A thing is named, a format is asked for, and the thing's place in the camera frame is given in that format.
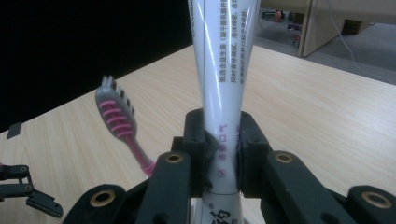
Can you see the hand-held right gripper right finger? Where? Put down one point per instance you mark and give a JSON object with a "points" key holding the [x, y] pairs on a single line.
{"points": [[280, 186]]}

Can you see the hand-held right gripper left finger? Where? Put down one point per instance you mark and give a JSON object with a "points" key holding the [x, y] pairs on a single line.
{"points": [[168, 186]]}

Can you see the pink toothbrush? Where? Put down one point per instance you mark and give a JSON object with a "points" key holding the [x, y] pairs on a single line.
{"points": [[116, 118]]}

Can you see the white toothpaste tube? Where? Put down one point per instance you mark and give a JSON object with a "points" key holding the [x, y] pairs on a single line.
{"points": [[224, 62]]}

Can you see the dark tape piece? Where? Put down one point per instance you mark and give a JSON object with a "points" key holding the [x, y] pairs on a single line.
{"points": [[14, 130]]}

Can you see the black curtain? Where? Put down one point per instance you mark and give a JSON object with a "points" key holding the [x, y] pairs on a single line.
{"points": [[62, 46]]}

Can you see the small coloured items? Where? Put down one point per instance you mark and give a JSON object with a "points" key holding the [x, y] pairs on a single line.
{"points": [[277, 15]]}

